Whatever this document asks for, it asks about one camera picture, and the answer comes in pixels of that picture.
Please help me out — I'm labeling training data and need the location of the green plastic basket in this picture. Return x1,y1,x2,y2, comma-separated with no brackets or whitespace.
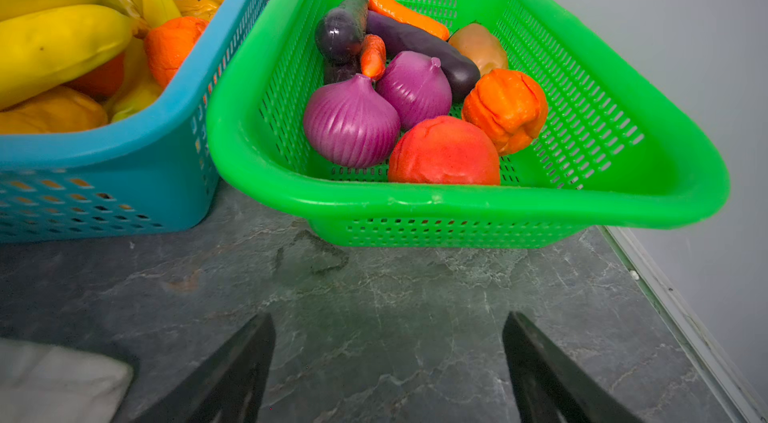
207,0,729,248

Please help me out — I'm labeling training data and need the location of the teal plastic basket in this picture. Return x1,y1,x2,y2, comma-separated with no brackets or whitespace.
1,0,267,243

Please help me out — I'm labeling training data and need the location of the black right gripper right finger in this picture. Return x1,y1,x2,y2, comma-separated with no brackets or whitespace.
502,312,639,423

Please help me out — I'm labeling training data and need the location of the orange carrot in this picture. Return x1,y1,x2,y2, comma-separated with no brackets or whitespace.
368,0,451,41

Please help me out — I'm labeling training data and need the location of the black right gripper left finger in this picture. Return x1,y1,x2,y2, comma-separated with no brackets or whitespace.
135,313,276,422

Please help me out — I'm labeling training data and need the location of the dark green cucumber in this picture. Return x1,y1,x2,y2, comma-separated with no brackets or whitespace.
315,0,369,64

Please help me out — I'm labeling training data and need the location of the orange tangerine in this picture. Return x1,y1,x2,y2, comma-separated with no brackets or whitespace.
144,17,209,88

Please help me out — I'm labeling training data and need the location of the long dark eggplant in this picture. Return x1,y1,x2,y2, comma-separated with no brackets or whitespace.
367,11,481,104

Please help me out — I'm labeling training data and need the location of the small purple onion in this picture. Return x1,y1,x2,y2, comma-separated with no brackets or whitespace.
376,51,452,131

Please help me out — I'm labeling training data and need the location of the red tomato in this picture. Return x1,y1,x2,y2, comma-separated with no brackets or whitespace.
388,116,501,186

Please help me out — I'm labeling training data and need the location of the brown potato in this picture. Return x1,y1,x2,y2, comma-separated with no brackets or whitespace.
448,22,508,76

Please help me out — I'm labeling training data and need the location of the white canvas tote bag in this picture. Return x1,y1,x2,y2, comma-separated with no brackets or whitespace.
1,338,133,422

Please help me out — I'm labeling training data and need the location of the small red chili carrot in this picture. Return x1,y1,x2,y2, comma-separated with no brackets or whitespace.
360,34,387,81

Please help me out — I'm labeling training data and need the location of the large purple onion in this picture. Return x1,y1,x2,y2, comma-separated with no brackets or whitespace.
303,74,401,169

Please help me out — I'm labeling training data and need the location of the yellow banana bunch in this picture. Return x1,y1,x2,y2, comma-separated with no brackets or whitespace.
1,0,162,109

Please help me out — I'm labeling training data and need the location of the orange bell pepper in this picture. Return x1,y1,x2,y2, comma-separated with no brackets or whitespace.
461,69,548,156

